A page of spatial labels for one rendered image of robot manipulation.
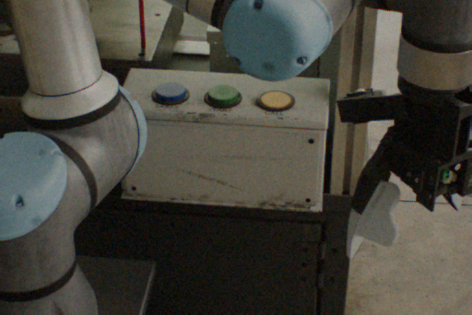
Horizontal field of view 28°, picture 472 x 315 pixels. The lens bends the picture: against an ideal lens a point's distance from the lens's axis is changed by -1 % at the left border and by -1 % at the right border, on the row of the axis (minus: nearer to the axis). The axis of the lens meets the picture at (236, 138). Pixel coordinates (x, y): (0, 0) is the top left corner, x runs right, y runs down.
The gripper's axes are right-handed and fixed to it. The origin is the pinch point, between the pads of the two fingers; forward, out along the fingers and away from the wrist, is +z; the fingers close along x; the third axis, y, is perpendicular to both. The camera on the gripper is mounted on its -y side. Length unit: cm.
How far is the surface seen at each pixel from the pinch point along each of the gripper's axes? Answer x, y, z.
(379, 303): 60, -62, 91
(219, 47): 9, -51, 4
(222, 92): -0.3, -34.9, 0.3
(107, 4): 4, -79, 6
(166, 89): -6.2, -39.5, 0.3
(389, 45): 147, -160, 91
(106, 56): -4, -62, 6
